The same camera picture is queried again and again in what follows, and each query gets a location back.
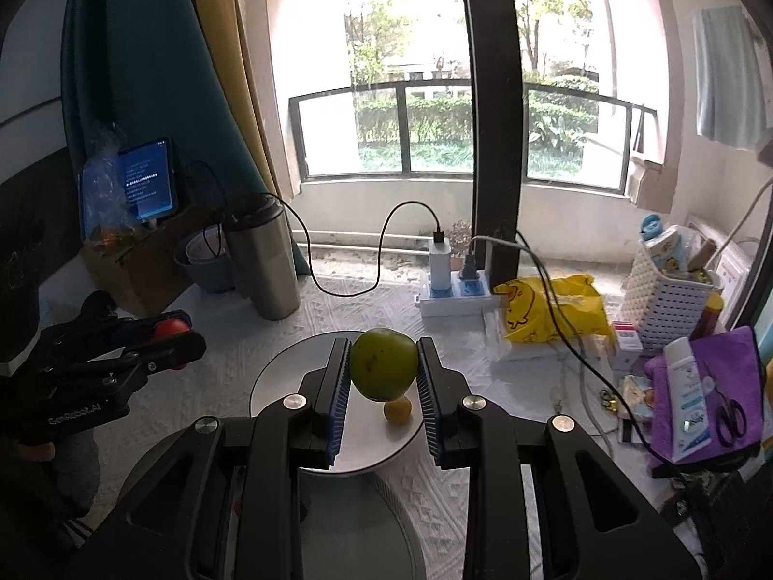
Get white blue power strip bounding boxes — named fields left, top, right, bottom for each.
left=415, top=272, right=491, bottom=319

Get green round fruit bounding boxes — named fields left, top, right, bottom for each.
left=350, top=327, right=419, bottom=403

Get black charger cable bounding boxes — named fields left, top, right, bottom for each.
left=468, top=232, right=683, bottom=484

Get white plastic basket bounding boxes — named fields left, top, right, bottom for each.
left=622, top=235, right=724, bottom=351

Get blue plastic bowl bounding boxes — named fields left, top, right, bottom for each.
left=174, top=230, right=238, bottom=292

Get white round plate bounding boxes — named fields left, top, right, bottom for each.
left=249, top=331, right=431, bottom=477

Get white textured tablecloth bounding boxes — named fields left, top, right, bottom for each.
left=90, top=281, right=665, bottom=580

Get black balcony railing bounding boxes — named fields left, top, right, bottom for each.
left=288, top=75, right=659, bottom=197

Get colourful printed packet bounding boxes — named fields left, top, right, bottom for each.
left=649, top=225, right=701, bottom=273

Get light blue hanging towel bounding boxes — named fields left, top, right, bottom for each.
left=691, top=5, right=765, bottom=147

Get cardboard box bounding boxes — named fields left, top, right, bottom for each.
left=81, top=205, right=227, bottom=318

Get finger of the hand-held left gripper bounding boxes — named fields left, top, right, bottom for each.
left=36, top=327, right=207, bottom=377
left=75, top=291, right=191, bottom=342

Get black charging cable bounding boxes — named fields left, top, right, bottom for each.
left=259, top=193, right=445, bottom=298

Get purple pouch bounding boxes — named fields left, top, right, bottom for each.
left=643, top=326, right=768, bottom=475

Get white appliance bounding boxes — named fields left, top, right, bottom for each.
left=688, top=211, right=773, bottom=321

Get red white small box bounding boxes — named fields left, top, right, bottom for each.
left=610, top=320, right=646, bottom=371

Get dark window frame post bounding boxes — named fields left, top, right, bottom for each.
left=456, top=0, right=523, bottom=291

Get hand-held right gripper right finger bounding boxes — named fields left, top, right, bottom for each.
left=415, top=337, right=704, bottom=580

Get clear plastic bag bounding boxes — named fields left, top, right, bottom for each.
left=78, top=127, right=152, bottom=248

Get yellow plastic bag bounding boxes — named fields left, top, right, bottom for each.
left=494, top=275, right=614, bottom=344

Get black scissors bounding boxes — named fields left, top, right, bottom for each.
left=716, top=395, right=750, bottom=443

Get stainless steel tumbler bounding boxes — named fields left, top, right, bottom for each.
left=222, top=193, right=301, bottom=321

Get yellow curtain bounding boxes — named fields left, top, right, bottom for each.
left=187, top=0, right=287, bottom=197

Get teal curtain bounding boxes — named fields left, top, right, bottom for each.
left=60, top=0, right=282, bottom=224

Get amber bottle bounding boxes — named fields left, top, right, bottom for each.
left=688, top=293, right=726, bottom=339

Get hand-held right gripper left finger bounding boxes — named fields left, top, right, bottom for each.
left=68, top=337, right=352, bottom=580

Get white lotion tube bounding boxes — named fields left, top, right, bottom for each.
left=663, top=337, right=716, bottom=457

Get smartphone with lit screen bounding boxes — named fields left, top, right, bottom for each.
left=117, top=138, right=180, bottom=224

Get white bowl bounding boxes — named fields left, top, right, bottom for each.
left=184, top=231, right=229, bottom=265

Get small yellow-brown fruit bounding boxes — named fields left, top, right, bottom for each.
left=383, top=397, right=413, bottom=428

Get person's left hand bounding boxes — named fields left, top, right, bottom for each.
left=11, top=440, right=57, bottom=464

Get white charger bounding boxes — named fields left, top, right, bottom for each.
left=428, top=238, right=453, bottom=292

